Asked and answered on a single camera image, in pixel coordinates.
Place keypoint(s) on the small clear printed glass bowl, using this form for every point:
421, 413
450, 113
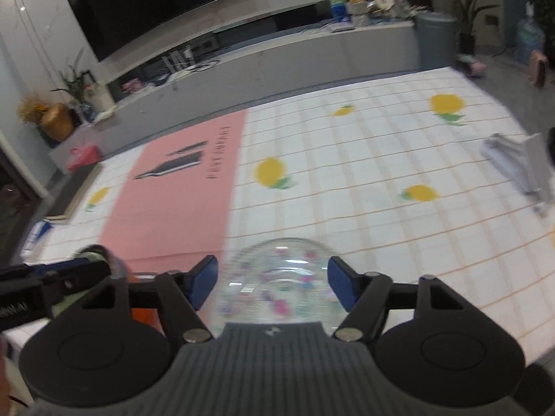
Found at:
277, 288

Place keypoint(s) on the blue water bottle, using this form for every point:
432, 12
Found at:
530, 34

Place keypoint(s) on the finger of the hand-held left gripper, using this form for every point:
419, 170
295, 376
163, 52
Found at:
76, 268

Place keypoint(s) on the small leafy potted plant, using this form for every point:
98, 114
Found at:
80, 84

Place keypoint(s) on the pink printed placemat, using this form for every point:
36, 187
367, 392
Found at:
173, 208

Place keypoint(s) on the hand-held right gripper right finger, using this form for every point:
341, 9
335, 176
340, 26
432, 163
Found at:
340, 284

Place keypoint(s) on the white router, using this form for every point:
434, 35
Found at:
177, 60

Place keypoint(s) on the green ceramic bowl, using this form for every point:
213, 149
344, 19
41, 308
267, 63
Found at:
93, 252

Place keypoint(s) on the red plastic basket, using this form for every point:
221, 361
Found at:
83, 156

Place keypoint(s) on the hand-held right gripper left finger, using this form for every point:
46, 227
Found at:
203, 284

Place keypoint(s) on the lemon-printed checked tablecloth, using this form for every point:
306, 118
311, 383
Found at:
368, 173

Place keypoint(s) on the grey trash bin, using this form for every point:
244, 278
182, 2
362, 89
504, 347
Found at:
435, 41

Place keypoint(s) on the pink stool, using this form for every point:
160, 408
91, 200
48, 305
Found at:
539, 69

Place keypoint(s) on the white paper box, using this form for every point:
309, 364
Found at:
516, 160

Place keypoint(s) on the grey long TV cabinet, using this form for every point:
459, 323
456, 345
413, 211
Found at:
260, 69

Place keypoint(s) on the black hardcover book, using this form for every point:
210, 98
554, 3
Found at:
65, 210

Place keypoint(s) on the golden vase with dried flowers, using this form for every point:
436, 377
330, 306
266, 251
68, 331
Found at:
47, 117

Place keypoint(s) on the green potted plant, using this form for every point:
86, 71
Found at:
470, 6

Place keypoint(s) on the black wall television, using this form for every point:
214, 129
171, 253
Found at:
156, 4

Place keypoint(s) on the pile of plush toys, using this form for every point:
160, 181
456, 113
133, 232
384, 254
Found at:
362, 2

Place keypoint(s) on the white and blue box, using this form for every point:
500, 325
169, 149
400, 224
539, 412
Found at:
37, 236

